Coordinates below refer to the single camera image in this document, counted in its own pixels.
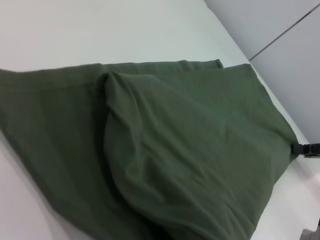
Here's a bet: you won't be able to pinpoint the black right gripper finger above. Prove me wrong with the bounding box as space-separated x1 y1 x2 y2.
289 142 320 160

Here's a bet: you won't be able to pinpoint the dark green T-shirt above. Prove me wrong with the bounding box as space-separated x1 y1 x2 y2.
0 58 301 240

